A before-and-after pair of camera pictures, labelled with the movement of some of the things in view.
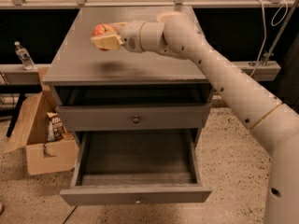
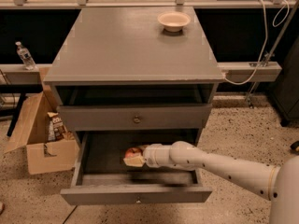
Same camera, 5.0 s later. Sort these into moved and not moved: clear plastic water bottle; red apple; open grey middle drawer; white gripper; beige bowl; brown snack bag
Moved: white gripper; red apple
Not moved: open grey middle drawer; brown snack bag; clear plastic water bottle; beige bowl
